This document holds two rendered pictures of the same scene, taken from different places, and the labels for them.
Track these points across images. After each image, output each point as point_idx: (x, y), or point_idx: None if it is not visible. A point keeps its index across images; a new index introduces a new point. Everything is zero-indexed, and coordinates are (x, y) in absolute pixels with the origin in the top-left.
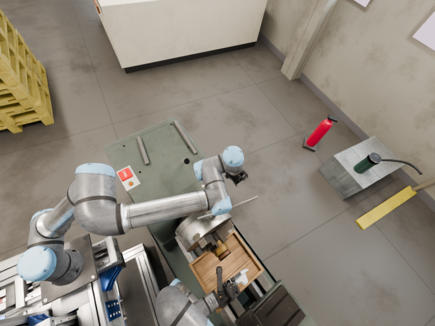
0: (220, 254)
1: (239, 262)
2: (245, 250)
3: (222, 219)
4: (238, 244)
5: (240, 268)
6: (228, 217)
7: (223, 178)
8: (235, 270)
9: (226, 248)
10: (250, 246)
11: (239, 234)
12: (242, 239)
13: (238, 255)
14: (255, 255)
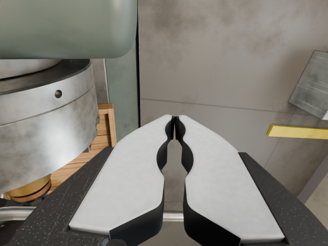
0: (9, 195)
1: (86, 156)
2: (111, 146)
3: (22, 180)
4: (104, 133)
5: (84, 163)
6: (66, 163)
7: (136, 20)
8: (72, 162)
9: (34, 189)
10: (140, 107)
11: (136, 80)
12: (135, 90)
13: (92, 147)
14: (138, 118)
